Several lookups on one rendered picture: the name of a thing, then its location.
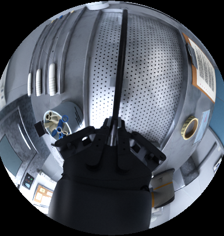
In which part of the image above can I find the yellow tape roll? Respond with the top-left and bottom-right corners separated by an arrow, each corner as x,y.
180,115 -> 200,141

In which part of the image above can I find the grey steel washer cabinet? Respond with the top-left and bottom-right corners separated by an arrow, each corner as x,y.
0,92 -> 53,187

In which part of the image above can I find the white handled cleaning brush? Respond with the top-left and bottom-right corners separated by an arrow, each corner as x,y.
48,10 -> 75,97
27,19 -> 56,97

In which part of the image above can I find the grey cup of caps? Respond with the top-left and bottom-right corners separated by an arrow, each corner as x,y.
42,101 -> 84,141

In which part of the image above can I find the black control panel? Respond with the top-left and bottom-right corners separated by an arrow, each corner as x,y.
22,173 -> 35,190

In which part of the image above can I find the grey ribbed brush tray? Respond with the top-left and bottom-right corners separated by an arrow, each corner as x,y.
29,5 -> 88,96

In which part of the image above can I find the orange clipboard with paper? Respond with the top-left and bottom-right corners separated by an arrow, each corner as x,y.
181,32 -> 216,103

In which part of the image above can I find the pale blue pouch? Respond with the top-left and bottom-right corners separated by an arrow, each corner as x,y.
193,109 -> 211,144

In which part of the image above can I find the grey steel sink unit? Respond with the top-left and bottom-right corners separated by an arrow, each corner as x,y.
179,142 -> 219,190

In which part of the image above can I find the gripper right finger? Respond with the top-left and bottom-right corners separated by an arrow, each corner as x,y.
115,118 -> 167,173

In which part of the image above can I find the perforated steel instrument tray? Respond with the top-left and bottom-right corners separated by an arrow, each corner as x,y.
83,8 -> 187,150

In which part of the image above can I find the black laparoscopic grasper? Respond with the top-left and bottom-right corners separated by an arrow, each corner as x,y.
106,8 -> 129,146

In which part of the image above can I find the orange framed notice board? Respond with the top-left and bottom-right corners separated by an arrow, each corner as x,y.
33,183 -> 55,208

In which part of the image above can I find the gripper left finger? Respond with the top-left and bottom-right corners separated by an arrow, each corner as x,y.
54,118 -> 113,171

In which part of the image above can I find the small black object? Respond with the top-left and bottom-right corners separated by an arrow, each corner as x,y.
34,120 -> 46,138

